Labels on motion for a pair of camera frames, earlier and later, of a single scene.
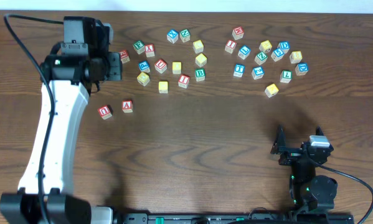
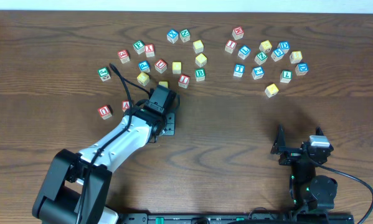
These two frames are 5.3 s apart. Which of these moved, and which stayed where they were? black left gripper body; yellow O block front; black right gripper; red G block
Moved: black left gripper body
Stayed: red G block; yellow O block front; black right gripper
